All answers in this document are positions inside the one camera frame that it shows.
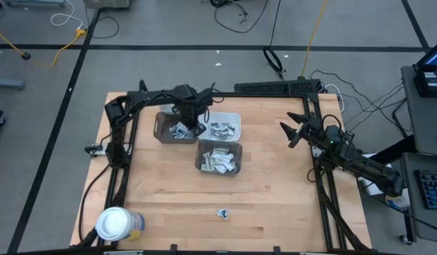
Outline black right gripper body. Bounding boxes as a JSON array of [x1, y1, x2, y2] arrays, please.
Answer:
[[292, 116, 322, 149]]

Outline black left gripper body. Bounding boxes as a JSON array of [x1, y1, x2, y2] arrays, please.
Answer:
[[174, 84, 214, 125]]

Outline dark translucent plastic bin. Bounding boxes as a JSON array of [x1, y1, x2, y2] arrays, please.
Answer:
[[153, 111, 199, 145], [194, 139, 244, 177]]

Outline black perforated metal bar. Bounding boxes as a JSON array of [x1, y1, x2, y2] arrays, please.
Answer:
[[234, 78, 322, 96]]

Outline white plastic bin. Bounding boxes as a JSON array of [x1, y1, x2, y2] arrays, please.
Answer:
[[197, 112, 242, 142]]

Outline black diagonal beam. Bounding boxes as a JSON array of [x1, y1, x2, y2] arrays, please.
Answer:
[[366, 135, 419, 167]]

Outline grey desk with laptop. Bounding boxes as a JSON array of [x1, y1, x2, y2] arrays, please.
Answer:
[[400, 64, 437, 157]]

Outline yellow white wipes tub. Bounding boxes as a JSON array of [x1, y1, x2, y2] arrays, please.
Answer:
[[385, 191, 411, 210]]

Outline white-lidded round canister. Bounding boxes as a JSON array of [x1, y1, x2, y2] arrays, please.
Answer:
[[96, 206, 147, 242]]

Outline grey box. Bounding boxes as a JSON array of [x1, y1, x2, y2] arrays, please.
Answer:
[[82, 0, 131, 10]]

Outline black laptop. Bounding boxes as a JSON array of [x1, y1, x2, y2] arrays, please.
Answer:
[[414, 38, 437, 99]]

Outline black keyboard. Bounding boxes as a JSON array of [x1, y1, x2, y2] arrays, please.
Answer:
[[414, 169, 437, 211]]

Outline grey desk with keyboard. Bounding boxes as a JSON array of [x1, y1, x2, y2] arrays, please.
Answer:
[[401, 152, 437, 244]]

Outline grey metal bar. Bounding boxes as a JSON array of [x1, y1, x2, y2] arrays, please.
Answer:
[[0, 78, 26, 91]]

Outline grey platform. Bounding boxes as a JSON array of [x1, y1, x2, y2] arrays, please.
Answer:
[[3, 0, 67, 9]]

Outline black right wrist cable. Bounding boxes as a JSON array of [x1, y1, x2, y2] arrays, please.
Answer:
[[319, 113, 343, 134]]

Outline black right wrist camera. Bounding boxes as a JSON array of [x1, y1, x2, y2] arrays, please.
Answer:
[[324, 124, 344, 144]]

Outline black right base cable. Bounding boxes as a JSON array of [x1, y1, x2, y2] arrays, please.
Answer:
[[305, 166, 319, 183]]

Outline black base cable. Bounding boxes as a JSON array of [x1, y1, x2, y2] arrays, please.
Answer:
[[305, 166, 319, 183], [78, 164, 111, 245]]

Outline white looped cable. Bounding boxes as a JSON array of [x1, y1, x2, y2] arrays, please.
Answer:
[[323, 83, 346, 113]]

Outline black aluminium table frame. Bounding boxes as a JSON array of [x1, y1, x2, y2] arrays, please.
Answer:
[[74, 79, 373, 255]]

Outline black coiled cable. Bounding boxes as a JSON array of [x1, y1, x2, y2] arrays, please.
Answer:
[[262, 45, 285, 80]]

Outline yellow hanging cable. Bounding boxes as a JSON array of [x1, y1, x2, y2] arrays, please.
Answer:
[[300, 0, 329, 79]]

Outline black cable bundle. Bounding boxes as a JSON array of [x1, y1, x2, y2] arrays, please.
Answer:
[[309, 69, 407, 137]]

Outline black hanging cable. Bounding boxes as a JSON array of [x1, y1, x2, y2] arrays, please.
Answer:
[[269, 0, 283, 47]]

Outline tangled black cables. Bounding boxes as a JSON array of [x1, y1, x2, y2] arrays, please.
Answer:
[[202, 0, 269, 35]]

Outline thin black cable loop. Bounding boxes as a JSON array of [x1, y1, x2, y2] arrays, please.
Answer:
[[92, 15, 120, 40]]

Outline black left base cable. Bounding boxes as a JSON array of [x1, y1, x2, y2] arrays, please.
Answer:
[[78, 164, 111, 245]]

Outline yellow extension cable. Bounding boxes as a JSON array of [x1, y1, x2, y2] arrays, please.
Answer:
[[0, 25, 88, 68]]

